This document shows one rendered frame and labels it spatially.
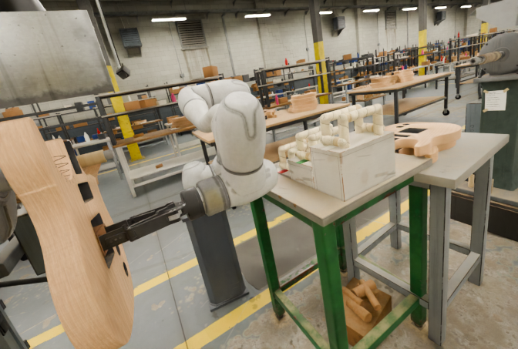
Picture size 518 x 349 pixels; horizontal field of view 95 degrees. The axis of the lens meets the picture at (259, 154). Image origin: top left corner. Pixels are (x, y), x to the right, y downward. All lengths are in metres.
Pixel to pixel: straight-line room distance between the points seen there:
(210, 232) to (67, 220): 1.17
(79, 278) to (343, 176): 0.68
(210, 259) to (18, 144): 1.36
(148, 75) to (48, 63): 11.32
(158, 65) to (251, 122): 11.53
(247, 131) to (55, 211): 0.33
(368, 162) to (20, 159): 0.85
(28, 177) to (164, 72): 11.58
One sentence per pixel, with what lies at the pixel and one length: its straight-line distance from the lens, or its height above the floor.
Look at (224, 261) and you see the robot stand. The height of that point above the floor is 0.31.
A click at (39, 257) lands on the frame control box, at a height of 0.98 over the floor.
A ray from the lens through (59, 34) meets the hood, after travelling 0.57.
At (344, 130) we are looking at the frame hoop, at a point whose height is 1.16.
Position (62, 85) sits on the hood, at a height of 1.41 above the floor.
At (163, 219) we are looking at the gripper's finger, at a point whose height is 1.12.
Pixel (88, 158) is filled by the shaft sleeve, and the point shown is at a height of 1.26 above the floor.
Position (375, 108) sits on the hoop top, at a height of 1.20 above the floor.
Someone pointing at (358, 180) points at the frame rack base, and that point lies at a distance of 0.87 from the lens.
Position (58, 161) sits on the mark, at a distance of 0.58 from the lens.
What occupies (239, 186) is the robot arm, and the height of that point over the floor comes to 1.13.
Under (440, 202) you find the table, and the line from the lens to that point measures 1.20.
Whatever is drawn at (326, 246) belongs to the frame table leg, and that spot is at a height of 0.82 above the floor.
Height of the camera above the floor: 1.34
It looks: 16 degrees down
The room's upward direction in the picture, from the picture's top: 11 degrees counter-clockwise
